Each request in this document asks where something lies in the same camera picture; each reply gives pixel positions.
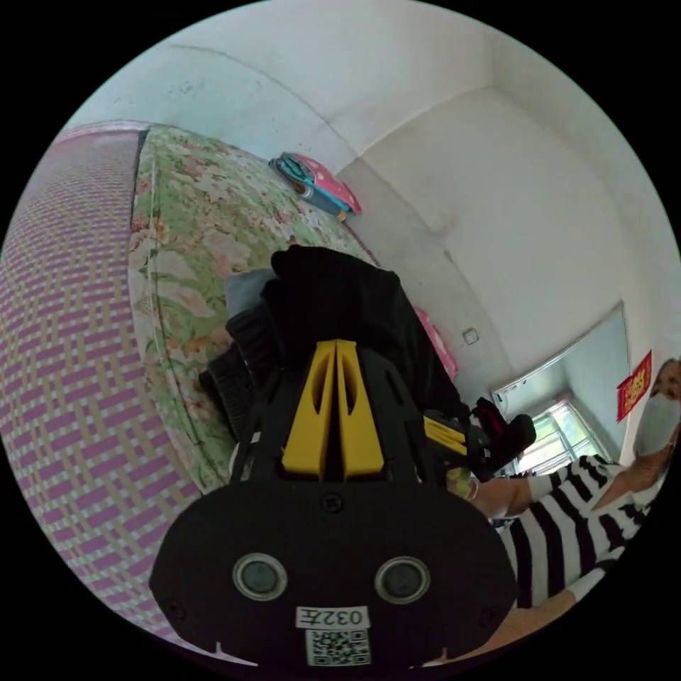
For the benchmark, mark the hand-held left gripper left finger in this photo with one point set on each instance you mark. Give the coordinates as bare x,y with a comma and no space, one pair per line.
304,425

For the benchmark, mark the person's right hand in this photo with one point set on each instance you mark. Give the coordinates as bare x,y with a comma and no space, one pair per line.
462,485

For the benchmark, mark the window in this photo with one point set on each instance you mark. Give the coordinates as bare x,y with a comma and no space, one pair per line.
558,431

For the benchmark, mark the bed with mat and quilt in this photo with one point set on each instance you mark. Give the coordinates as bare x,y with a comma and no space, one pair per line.
69,330

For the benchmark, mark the white wall switch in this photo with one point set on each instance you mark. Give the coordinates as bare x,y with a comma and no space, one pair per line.
471,336

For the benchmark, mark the pink dotted pillow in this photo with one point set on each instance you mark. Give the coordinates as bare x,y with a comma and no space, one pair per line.
319,183
439,343

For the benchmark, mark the black pants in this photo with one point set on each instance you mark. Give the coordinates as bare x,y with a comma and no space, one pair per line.
346,298

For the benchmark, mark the person's right forearm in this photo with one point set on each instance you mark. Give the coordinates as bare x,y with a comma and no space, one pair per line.
508,496

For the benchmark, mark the person's body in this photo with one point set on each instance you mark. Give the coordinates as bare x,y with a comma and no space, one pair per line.
574,521

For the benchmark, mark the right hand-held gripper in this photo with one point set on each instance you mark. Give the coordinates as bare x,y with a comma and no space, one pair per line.
485,441

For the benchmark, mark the red paper wall decoration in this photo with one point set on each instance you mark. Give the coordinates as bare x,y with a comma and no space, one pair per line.
636,385

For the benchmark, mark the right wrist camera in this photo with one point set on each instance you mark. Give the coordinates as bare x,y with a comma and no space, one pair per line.
520,433

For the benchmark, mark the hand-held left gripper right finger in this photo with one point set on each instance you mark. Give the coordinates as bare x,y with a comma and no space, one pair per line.
364,431

